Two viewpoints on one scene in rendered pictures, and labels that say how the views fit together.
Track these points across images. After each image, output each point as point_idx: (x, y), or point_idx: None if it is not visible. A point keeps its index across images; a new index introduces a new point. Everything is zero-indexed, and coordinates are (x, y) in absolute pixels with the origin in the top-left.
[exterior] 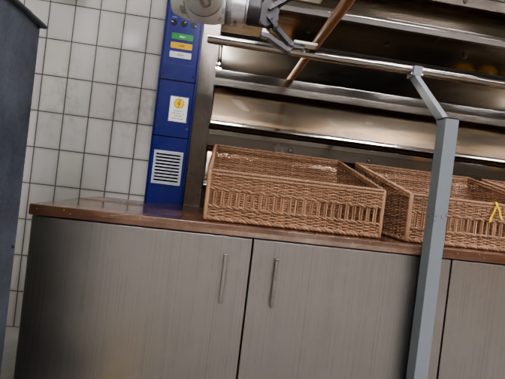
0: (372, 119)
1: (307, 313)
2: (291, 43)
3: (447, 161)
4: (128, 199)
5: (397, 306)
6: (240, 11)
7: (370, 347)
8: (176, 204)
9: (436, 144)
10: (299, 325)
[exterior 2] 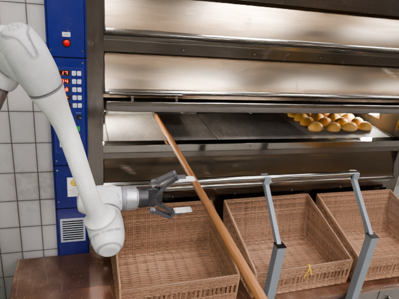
0: (238, 162)
1: None
2: (173, 214)
3: (276, 270)
4: (45, 257)
5: None
6: (133, 209)
7: None
8: (85, 253)
9: (272, 258)
10: None
